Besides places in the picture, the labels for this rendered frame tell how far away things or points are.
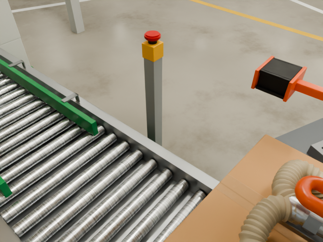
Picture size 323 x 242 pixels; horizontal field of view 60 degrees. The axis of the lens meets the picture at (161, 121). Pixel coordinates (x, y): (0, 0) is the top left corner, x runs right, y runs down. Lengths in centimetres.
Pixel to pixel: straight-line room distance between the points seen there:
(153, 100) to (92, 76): 163
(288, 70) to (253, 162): 22
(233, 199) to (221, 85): 225
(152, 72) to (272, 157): 75
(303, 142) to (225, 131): 113
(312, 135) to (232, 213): 78
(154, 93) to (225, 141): 101
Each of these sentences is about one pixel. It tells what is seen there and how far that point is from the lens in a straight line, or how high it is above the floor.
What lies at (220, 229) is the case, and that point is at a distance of 55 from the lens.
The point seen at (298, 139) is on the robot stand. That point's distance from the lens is 124.
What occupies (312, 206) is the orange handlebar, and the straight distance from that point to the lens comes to 45.
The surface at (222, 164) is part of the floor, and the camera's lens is 204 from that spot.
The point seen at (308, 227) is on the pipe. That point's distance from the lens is 51.
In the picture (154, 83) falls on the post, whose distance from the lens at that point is 130.
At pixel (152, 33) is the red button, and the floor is 104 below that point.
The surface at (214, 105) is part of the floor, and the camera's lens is 251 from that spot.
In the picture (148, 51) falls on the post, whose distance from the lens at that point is 122.
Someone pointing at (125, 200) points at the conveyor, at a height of 49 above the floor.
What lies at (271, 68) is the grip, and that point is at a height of 122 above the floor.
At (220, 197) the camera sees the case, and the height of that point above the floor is 107.
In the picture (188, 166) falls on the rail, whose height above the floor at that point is 60.
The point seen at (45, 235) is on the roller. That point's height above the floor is 54.
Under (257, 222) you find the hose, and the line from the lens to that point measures 47.
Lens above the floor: 155
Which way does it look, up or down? 42 degrees down
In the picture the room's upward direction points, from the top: straight up
